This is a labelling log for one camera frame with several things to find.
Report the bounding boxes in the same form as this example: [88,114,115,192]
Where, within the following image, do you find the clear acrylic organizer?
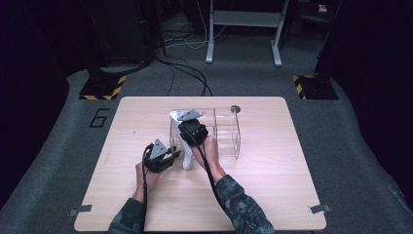
[169,106,242,160]

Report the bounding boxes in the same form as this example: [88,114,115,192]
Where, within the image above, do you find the white dotted cloth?
[169,109,197,171]

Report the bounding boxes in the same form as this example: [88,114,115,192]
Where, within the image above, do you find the white metal table frame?
[205,0,291,68]

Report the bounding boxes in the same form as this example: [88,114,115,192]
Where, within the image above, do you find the right hand-held gripper black cable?
[183,128,228,213]

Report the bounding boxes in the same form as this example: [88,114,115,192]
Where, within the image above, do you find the black cabinet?
[85,0,167,66]

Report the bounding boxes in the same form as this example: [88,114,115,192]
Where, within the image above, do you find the black stand base striped edge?
[78,75,127,101]
[291,74,340,100]

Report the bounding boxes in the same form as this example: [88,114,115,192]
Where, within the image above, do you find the grey tape strip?
[67,204,94,217]
[308,203,333,215]

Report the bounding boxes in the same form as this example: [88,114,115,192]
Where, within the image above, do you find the black floor cables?
[152,57,213,98]

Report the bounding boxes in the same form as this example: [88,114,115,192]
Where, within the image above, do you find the hand-held gripper black cable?
[141,143,154,234]
[183,128,228,213]

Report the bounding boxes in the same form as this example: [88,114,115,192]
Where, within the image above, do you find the dark box with red label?
[296,0,342,23]

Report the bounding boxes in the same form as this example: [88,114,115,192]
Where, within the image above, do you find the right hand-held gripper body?
[177,109,209,148]

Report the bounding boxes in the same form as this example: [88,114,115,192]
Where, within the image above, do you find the person's right hand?
[191,136,227,183]

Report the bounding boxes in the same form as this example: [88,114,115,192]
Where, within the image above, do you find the left hand-held gripper black cable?
[141,143,154,234]

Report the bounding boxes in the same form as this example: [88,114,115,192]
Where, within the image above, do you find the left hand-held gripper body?
[141,138,178,174]

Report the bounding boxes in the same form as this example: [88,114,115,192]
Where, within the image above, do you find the person's left hand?
[131,164,164,203]

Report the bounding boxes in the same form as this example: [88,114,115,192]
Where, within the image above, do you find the white floor cables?
[164,0,228,51]

